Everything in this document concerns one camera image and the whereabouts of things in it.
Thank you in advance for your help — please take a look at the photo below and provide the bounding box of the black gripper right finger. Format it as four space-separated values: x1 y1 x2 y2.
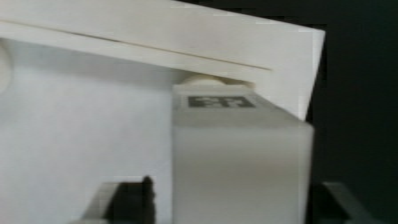
308 182 381 224

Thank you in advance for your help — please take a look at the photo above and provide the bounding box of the white square tabletop tray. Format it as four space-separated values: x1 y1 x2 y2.
0 0 326 224

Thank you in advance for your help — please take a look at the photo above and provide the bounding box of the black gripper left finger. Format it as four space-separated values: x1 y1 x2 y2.
77 176 157 224

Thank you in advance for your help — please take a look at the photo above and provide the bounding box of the white leg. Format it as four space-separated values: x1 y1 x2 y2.
173 82 315 224

